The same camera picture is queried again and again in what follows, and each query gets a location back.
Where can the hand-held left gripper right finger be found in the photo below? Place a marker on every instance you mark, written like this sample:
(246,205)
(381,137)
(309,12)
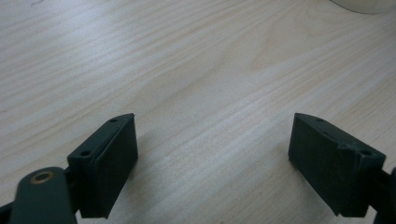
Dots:
(330,161)

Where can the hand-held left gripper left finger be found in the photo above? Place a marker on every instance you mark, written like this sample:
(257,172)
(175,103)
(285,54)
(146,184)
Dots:
(107,165)

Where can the white round object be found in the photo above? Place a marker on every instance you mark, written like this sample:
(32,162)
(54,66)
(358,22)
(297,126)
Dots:
(364,4)

